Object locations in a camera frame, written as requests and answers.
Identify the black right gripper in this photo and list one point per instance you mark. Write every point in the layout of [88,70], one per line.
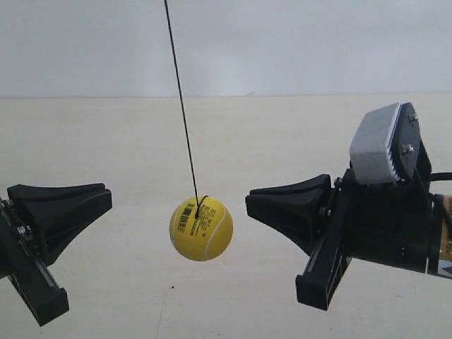
[390,224]

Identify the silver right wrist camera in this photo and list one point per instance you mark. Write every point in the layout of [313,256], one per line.
[370,151]

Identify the yellow tennis ball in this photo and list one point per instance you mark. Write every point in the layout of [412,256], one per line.
[201,228]

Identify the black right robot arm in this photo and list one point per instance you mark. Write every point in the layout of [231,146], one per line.
[441,240]

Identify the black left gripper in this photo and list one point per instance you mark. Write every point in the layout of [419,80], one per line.
[43,222]

